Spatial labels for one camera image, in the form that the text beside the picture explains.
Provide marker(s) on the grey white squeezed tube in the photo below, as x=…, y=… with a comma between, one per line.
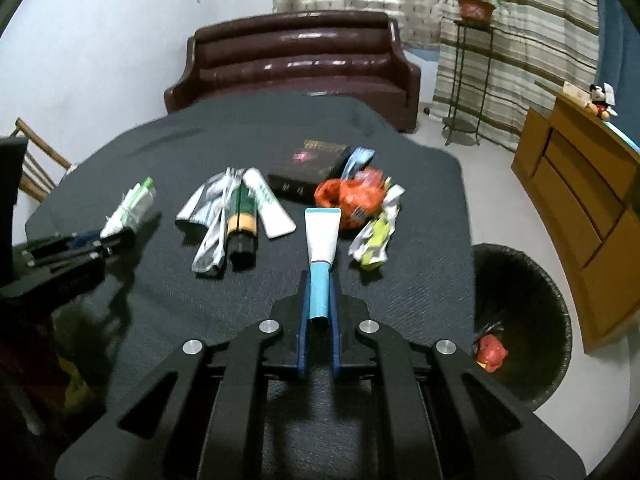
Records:
x=212, y=197

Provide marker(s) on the white and blue tube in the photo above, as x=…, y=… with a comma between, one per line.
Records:
x=322, y=240

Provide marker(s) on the dark green black-capped tube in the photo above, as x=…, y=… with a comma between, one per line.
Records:
x=241, y=220

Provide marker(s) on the small white flat tube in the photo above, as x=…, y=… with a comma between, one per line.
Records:
x=191, y=206

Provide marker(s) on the blue curtain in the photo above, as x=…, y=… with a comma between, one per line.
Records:
x=617, y=60

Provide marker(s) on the black metal plant stand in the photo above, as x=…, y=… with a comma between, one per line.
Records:
x=459, y=85

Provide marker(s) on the striped curtain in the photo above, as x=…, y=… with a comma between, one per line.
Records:
x=540, y=60

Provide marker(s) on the orange plastic bag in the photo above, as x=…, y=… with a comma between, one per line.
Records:
x=345, y=197

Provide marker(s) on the small orange wrapper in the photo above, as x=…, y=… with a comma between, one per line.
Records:
x=491, y=352

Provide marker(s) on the small beige box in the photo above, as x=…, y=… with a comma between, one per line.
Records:
x=575, y=92

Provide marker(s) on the black box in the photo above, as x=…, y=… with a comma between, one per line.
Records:
x=307, y=162

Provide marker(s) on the white paper card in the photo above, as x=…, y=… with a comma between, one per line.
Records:
x=610, y=91

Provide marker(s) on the white yellow-green wrapper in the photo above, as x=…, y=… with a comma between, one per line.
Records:
x=372, y=242

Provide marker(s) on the mouse plush toy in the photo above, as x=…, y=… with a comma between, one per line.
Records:
x=600, y=102

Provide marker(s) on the white green-print tube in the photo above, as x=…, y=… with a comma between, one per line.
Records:
x=267, y=205

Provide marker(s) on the dark grey tablecloth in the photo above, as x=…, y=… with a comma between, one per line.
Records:
x=200, y=125

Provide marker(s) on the wooden cabinet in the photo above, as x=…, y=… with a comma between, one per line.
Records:
x=575, y=200

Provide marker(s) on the wooden chair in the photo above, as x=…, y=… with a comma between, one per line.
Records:
x=35, y=160

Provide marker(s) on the black trash bin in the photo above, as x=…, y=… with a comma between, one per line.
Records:
x=525, y=300

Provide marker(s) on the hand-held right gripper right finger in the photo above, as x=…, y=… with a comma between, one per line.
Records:
x=336, y=345

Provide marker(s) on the terracotta flower pot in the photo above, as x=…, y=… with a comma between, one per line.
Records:
x=475, y=9

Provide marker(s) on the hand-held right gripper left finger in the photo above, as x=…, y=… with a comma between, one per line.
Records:
x=301, y=340

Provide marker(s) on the blue white packet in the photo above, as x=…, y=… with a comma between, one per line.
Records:
x=357, y=160

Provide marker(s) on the brown leather sofa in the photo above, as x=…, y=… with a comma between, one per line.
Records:
x=300, y=55

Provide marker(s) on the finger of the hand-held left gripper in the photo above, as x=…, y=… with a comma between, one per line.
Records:
x=85, y=239
x=117, y=242

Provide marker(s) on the white green-capped squeezed tube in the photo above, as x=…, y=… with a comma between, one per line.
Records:
x=127, y=207

